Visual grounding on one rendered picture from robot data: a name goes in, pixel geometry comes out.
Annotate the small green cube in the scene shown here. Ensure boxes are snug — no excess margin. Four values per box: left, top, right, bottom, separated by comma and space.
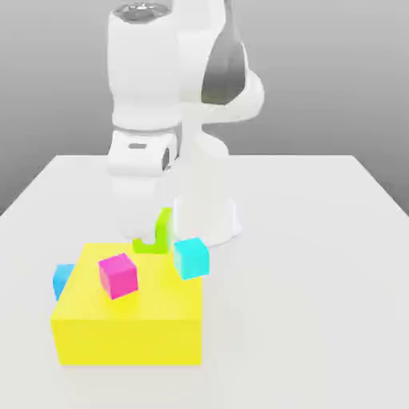
132, 206, 174, 256

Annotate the large yellow box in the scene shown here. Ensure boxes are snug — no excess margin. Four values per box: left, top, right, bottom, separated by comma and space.
50, 242, 204, 366

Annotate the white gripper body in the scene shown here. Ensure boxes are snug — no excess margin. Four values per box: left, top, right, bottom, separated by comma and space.
111, 174, 160, 240

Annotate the small blue cube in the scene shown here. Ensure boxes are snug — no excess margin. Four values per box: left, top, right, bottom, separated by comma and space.
52, 264, 76, 302

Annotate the small cyan cube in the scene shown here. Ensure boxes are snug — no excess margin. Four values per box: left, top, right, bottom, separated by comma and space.
173, 236, 211, 281

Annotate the small magenta cube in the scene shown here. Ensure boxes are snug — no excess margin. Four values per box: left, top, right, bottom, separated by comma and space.
97, 252, 140, 301

